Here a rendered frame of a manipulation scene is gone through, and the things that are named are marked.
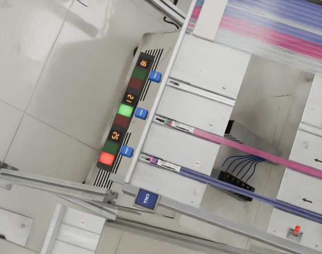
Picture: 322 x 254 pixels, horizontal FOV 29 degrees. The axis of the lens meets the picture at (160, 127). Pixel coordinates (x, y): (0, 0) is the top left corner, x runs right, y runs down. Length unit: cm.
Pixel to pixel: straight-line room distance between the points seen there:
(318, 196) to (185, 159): 35
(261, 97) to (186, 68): 47
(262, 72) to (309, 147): 51
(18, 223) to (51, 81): 52
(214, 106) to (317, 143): 29
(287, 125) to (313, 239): 67
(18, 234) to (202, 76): 95
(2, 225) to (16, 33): 67
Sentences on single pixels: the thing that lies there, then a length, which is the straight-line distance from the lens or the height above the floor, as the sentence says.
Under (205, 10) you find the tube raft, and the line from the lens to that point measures 178.
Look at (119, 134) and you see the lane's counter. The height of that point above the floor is 66.
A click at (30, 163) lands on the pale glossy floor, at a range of 231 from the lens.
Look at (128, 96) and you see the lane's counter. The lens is 171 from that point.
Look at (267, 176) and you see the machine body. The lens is 218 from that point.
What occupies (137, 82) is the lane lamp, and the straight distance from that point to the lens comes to 172.
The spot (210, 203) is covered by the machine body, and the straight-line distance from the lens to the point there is 199.
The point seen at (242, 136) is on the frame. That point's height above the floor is 66.
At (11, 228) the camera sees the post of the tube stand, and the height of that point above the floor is 1.
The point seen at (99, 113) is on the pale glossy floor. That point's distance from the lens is 245.
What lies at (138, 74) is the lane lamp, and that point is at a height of 66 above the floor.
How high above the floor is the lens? 202
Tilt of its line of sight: 50 degrees down
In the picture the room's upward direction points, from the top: 93 degrees clockwise
